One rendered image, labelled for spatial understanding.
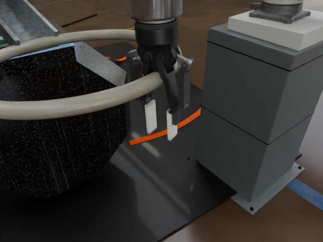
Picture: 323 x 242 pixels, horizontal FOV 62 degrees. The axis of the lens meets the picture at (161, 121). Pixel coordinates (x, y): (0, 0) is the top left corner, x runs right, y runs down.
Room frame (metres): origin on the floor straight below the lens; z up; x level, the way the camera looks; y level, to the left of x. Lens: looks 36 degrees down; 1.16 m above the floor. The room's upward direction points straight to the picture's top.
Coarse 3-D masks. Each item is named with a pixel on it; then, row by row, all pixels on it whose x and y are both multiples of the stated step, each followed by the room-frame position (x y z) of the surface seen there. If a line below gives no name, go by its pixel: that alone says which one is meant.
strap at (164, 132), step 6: (120, 60) 2.62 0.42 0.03; (198, 114) 1.66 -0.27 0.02; (186, 120) 1.59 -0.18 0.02; (192, 120) 1.59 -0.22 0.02; (180, 126) 1.51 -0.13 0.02; (162, 132) 1.45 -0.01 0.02; (138, 138) 1.38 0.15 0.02; (144, 138) 1.38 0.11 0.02; (150, 138) 1.38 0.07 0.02; (132, 144) 1.32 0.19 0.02
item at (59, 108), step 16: (80, 32) 0.81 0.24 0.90; (96, 32) 0.81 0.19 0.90; (112, 32) 0.80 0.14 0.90; (128, 32) 0.78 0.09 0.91; (16, 48) 0.70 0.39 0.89; (32, 48) 0.73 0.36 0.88; (176, 64) 0.51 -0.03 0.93; (144, 80) 0.42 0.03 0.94; (160, 80) 0.44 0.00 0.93; (80, 96) 0.37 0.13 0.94; (96, 96) 0.37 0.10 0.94; (112, 96) 0.38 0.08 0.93; (128, 96) 0.39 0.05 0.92; (0, 112) 0.35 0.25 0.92; (16, 112) 0.35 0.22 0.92; (32, 112) 0.35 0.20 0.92; (48, 112) 0.35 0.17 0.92; (64, 112) 0.35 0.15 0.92; (80, 112) 0.36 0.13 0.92
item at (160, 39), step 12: (144, 24) 0.44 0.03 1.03; (156, 24) 0.44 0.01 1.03; (168, 24) 0.44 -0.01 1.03; (144, 36) 0.44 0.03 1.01; (156, 36) 0.43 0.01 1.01; (168, 36) 0.44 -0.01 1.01; (144, 48) 0.47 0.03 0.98; (156, 48) 0.46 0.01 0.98; (168, 48) 0.44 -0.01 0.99; (168, 60) 0.44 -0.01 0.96
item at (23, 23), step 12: (0, 0) 0.98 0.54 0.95; (12, 0) 0.99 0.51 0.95; (24, 0) 0.92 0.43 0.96; (0, 12) 0.90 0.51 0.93; (12, 12) 0.92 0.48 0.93; (24, 12) 0.93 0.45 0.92; (36, 12) 0.86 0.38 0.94; (0, 24) 0.77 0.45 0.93; (12, 24) 0.85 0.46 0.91; (24, 24) 0.86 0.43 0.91; (36, 24) 0.87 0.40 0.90; (48, 24) 0.81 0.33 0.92; (12, 36) 0.72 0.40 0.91; (24, 36) 0.80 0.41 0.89; (36, 36) 0.81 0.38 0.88
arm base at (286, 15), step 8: (256, 8) 1.22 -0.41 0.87; (264, 8) 1.13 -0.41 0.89; (272, 8) 1.10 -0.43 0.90; (280, 8) 1.09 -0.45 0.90; (288, 8) 1.08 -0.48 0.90; (296, 8) 1.09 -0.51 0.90; (256, 16) 1.14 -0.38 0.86; (264, 16) 1.11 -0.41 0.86; (272, 16) 1.09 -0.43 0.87; (280, 16) 1.07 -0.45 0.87; (288, 16) 1.06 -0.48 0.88; (296, 16) 1.07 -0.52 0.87; (304, 16) 1.12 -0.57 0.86
